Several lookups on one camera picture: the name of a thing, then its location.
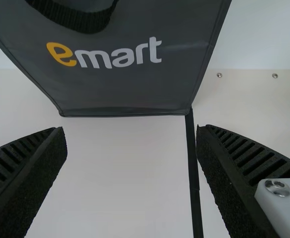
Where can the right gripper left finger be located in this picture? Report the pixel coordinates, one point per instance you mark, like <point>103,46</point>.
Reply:
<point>23,178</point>

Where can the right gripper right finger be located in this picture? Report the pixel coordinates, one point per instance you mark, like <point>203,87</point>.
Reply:
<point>239,178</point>

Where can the black strip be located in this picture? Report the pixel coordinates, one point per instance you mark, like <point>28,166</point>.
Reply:
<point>193,173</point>

